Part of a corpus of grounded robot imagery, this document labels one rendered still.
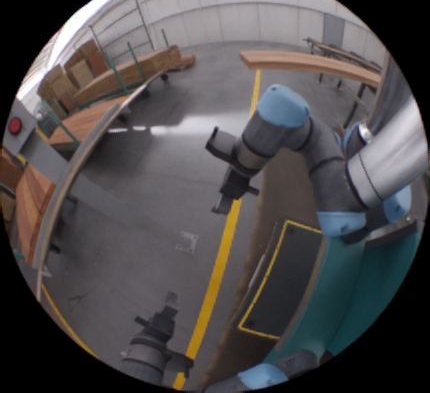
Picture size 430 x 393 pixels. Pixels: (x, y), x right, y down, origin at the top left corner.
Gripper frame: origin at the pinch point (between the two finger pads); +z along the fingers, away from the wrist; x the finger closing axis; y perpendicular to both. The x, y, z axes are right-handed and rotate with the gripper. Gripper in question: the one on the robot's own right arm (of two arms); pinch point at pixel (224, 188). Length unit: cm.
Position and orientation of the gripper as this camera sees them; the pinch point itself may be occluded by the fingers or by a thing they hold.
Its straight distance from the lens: 43.9
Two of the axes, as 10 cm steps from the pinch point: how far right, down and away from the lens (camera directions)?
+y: 9.1, 4.2, 0.5
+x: 3.3, -7.7, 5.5
